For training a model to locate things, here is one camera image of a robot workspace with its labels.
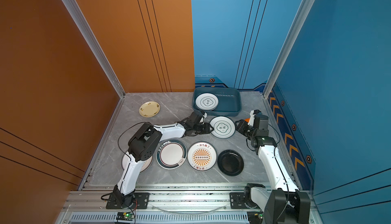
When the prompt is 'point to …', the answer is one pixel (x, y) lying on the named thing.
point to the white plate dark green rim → (171, 154)
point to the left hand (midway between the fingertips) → (213, 128)
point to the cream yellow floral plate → (149, 109)
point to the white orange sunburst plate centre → (202, 156)
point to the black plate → (230, 162)
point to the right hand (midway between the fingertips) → (236, 123)
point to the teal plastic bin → (229, 100)
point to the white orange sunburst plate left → (126, 160)
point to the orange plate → (247, 119)
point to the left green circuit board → (124, 216)
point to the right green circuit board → (255, 217)
